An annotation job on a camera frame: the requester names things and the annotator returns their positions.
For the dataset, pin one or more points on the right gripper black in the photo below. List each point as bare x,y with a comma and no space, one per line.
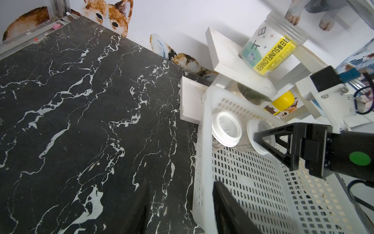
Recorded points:
324,152

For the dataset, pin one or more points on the white stepped display shelf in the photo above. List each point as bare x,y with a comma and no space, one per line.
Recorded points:
225,58

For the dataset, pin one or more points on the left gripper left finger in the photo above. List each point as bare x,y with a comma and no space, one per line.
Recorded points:
136,213

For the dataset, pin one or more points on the white plastic perforated basket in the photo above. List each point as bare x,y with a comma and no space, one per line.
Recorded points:
277,200

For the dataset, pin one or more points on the yellow jar on shelf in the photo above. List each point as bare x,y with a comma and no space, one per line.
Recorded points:
284,101

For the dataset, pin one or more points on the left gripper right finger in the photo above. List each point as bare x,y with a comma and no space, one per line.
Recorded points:
230,217

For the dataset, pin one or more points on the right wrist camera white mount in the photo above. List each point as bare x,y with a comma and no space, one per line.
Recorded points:
330,101

